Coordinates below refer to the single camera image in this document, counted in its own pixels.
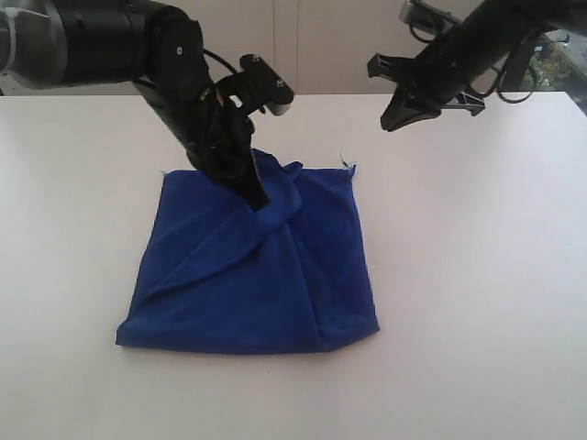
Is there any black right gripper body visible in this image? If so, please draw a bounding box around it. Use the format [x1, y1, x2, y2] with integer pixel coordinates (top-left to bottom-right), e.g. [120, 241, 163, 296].
[403, 8, 527, 112]

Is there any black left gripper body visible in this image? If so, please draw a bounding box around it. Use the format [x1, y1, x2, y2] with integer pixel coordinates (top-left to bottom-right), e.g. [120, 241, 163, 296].
[137, 68, 255, 183]

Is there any blue towel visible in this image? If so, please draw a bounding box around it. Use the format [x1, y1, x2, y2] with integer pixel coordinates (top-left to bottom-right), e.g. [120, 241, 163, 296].
[116, 151, 379, 355]

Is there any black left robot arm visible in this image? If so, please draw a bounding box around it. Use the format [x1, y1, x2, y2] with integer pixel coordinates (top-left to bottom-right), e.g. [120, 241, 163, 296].
[1, 1, 272, 210]

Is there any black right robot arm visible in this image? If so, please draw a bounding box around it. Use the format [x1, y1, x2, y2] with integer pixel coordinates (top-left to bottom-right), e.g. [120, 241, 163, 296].
[367, 0, 586, 132]

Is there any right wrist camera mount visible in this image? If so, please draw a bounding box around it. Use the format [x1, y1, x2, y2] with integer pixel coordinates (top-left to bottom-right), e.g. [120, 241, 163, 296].
[399, 0, 461, 32]

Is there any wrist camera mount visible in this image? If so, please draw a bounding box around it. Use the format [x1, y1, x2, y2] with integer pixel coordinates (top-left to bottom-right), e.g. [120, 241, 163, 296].
[399, 0, 461, 32]
[216, 54, 294, 116]

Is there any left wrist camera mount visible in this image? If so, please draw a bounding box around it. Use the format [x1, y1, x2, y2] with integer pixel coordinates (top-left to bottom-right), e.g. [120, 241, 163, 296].
[216, 54, 294, 116]

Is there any black window frame post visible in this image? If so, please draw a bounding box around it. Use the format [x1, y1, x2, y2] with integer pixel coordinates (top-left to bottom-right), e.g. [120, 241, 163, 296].
[502, 34, 547, 92]

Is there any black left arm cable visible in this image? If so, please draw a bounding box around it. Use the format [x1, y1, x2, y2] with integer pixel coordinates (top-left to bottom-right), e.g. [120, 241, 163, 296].
[201, 47, 242, 77]

